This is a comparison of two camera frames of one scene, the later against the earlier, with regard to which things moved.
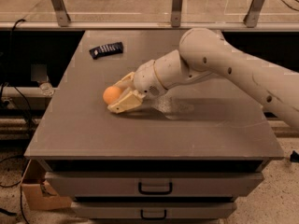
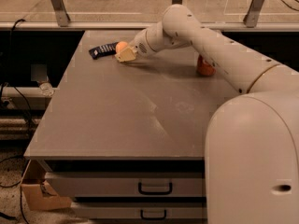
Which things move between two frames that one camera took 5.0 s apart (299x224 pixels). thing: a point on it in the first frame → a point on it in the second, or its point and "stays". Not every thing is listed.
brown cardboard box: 37,193 stays
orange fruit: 111,94 → 120,46
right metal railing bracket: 251,18 stays
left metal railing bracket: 58,4 stays
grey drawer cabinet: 182,158 stays
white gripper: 146,78 → 141,45
